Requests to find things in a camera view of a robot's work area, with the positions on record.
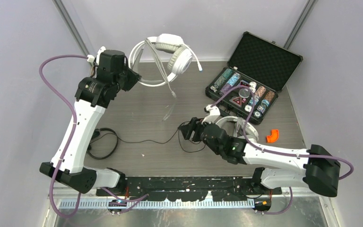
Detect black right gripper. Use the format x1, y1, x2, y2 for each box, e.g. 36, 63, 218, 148
180, 116, 222, 155

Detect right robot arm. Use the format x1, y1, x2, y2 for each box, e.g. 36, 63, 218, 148
178, 116, 341, 197

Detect white headphone cable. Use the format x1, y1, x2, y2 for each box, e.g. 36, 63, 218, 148
144, 37, 203, 98

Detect small white headphones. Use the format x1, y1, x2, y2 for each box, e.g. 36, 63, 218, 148
129, 33, 202, 87

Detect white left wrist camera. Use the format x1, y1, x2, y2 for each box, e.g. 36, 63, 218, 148
86, 46, 106, 66

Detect grey headphone cable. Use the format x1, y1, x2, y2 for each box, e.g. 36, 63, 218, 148
234, 116, 246, 139

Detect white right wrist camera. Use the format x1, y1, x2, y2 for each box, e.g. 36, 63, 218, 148
202, 104, 220, 123

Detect black headphone cable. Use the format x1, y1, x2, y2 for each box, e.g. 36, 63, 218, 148
115, 120, 207, 154

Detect orange curved plastic piece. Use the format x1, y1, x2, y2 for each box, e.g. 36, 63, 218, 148
266, 129, 279, 143

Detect black poker chip case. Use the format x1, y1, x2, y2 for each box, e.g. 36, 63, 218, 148
205, 32, 303, 124

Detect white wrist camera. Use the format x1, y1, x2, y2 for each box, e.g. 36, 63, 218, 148
202, 104, 220, 123
86, 46, 106, 66

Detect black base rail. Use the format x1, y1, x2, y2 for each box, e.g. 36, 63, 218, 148
110, 176, 282, 202

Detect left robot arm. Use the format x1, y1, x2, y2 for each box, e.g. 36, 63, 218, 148
39, 47, 141, 196

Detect large white grey headphones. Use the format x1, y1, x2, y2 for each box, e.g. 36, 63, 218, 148
216, 116, 259, 142

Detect black headphones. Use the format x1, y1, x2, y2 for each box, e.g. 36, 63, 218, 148
86, 128, 120, 160

